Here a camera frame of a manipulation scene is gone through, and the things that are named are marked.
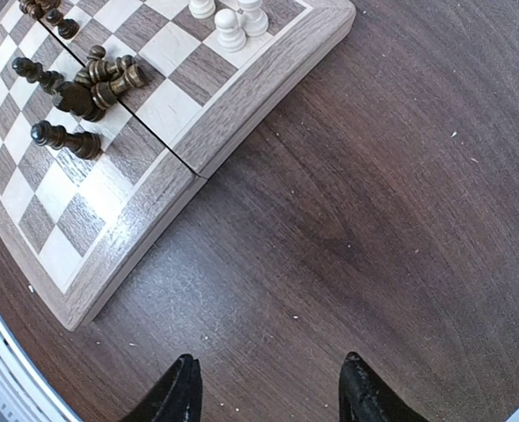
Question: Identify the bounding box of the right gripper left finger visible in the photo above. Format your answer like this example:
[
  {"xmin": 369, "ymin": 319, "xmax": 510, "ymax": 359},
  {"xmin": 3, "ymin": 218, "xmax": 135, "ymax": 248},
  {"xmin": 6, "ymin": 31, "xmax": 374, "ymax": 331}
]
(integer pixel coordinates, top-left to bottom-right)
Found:
[{"xmin": 121, "ymin": 353, "xmax": 203, "ymax": 422}]

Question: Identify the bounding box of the dark chess pieces pile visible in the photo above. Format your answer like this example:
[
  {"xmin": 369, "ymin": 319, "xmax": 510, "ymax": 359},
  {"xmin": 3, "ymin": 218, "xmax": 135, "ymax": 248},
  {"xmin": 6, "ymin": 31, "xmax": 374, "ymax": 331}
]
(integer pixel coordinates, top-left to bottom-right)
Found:
[{"xmin": 52, "ymin": 45, "xmax": 147, "ymax": 122}]

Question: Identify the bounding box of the dark chess bishop piece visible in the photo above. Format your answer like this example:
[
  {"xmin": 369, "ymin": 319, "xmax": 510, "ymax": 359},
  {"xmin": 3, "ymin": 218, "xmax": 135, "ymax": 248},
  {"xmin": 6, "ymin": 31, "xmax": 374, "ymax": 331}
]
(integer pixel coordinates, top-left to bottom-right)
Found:
[{"xmin": 11, "ymin": 57, "xmax": 64, "ymax": 95}]

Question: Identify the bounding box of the white chess pawn corner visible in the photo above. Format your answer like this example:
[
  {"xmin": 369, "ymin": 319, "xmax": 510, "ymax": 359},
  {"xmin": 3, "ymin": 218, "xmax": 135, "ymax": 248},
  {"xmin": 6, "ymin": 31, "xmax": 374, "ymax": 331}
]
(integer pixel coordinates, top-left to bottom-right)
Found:
[{"xmin": 215, "ymin": 9, "xmax": 246, "ymax": 53}]

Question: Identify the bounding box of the aluminium front rail frame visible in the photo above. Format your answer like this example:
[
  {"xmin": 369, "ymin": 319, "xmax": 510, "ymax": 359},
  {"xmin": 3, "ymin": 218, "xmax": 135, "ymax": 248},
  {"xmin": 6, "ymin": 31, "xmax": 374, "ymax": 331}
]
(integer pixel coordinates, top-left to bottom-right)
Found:
[{"xmin": 0, "ymin": 314, "xmax": 80, "ymax": 421}]

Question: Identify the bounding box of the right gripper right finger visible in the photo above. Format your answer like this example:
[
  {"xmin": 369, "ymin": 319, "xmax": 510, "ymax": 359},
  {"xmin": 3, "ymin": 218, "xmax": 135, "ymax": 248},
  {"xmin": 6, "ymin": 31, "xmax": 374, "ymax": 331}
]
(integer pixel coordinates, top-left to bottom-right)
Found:
[{"xmin": 339, "ymin": 352, "xmax": 428, "ymax": 422}]

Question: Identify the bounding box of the wooden chess board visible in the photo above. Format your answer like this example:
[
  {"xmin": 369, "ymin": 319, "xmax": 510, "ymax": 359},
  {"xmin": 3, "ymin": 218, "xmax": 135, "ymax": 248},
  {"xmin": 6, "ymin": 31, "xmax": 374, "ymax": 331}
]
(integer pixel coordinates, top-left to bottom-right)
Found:
[{"xmin": 0, "ymin": 1, "xmax": 356, "ymax": 331}]

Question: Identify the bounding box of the white chess rook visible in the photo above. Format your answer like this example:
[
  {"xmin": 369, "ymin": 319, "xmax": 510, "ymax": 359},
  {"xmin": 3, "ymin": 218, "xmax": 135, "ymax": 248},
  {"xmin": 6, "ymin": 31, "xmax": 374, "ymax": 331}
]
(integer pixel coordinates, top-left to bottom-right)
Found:
[{"xmin": 238, "ymin": 0, "xmax": 269, "ymax": 37}]

